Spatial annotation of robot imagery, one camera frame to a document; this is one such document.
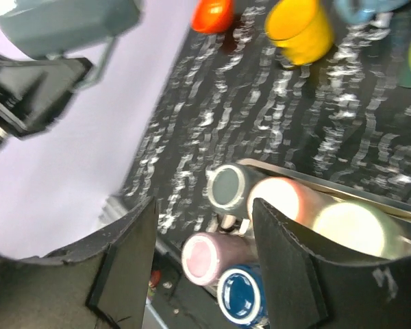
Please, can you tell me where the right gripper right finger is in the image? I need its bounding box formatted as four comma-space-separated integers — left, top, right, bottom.
253, 198, 411, 328

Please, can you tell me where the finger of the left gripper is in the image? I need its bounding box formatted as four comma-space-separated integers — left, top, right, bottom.
0, 57, 92, 137

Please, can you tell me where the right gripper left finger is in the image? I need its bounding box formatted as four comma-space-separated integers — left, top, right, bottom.
0, 198, 158, 328

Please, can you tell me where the blue grey mug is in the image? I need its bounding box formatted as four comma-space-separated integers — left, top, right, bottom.
0, 0, 143, 90

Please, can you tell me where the yellow ribbed mug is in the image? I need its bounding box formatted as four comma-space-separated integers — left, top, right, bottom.
264, 0, 334, 69

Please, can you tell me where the navy blue mug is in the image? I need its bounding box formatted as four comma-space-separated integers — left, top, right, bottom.
216, 264, 269, 328

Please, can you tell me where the light green mug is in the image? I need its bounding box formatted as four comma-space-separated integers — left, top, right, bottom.
312, 202, 411, 260

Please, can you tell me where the pink orange mug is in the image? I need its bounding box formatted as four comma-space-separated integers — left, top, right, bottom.
247, 177, 335, 227

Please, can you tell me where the mauve pink mug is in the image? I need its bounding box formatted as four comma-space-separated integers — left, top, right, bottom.
181, 232, 258, 286

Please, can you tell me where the dark grey mug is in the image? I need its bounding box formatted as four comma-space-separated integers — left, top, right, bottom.
206, 163, 266, 219

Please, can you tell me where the light blue patterned mug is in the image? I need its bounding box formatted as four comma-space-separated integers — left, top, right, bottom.
334, 0, 410, 25

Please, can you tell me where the silver metal tray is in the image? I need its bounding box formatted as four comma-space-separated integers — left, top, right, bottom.
151, 158, 411, 328

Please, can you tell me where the orange red bowl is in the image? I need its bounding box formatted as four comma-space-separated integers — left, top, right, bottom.
190, 0, 234, 34

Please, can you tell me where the dark green mat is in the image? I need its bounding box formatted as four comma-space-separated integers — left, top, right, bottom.
390, 13, 411, 89

